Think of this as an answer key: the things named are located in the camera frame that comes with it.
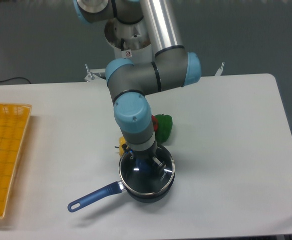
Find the green bell pepper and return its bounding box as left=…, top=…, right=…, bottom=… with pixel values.
left=155, top=114, right=173, bottom=144

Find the red bell pepper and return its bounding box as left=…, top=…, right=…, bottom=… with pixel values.
left=151, top=115, right=158, bottom=132

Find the yellow bell pepper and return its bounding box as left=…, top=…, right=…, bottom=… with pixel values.
left=115, top=136, right=127, bottom=157

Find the blue handled saucepan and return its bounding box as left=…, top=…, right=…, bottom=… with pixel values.
left=67, top=146, right=176, bottom=213

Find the glass lid with blue knob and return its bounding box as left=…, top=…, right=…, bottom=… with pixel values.
left=119, top=145, right=175, bottom=198

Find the black floor cable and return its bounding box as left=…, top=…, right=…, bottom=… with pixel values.
left=0, top=76, right=32, bottom=84

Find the yellow woven basket tray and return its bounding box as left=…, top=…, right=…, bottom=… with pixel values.
left=0, top=103, right=32, bottom=219

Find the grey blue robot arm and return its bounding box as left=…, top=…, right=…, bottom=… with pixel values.
left=74, top=0, right=201, bottom=163

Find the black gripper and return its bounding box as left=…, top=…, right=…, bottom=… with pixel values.
left=122, top=142, right=166, bottom=177

